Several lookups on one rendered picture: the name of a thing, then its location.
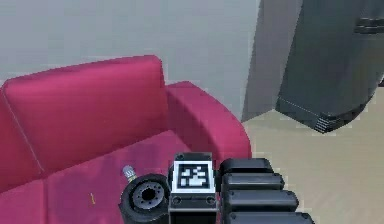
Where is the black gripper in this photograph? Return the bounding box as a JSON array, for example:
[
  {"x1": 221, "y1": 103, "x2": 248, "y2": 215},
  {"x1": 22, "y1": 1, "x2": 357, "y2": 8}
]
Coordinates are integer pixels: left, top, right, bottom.
[{"x1": 119, "y1": 165, "x2": 172, "y2": 224}]

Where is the red sofa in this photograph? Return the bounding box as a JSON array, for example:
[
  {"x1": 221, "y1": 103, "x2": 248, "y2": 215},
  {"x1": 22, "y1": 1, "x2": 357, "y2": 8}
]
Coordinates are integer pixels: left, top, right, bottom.
[{"x1": 0, "y1": 54, "x2": 253, "y2": 224}]

